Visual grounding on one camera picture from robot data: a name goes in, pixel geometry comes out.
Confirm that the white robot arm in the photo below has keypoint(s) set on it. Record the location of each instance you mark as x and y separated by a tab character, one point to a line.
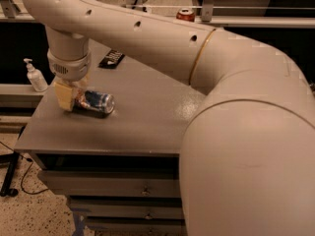
246	162

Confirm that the black snack bar wrapper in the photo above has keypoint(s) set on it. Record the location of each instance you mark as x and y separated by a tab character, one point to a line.
111	60

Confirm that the blue silver Red Bull can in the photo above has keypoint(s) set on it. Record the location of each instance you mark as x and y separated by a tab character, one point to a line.
95	101

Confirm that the black stand leg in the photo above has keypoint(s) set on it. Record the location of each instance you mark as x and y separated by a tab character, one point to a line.
10	160

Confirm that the bottom grey drawer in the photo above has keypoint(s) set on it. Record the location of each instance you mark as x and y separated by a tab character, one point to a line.
151	227

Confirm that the metal railing frame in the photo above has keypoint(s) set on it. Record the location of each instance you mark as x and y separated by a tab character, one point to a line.
297	14

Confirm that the top grey drawer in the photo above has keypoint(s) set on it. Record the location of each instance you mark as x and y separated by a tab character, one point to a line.
111	184

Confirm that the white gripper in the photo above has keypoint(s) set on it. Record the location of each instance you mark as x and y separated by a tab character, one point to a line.
71	69

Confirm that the middle grey drawer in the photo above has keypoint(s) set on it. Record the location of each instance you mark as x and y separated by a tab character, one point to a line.
147	208

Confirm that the red Coca-Cola can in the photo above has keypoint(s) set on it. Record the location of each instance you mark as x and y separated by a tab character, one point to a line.
186	14

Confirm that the grey drawer cabinet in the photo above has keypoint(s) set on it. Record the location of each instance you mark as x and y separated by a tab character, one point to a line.
143	134

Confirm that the white pump sanitizer bottle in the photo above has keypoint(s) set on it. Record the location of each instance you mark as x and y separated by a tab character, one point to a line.
35	76

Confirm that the grey drawer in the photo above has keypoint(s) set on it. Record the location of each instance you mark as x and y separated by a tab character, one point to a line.
151	227
147	208
111	184

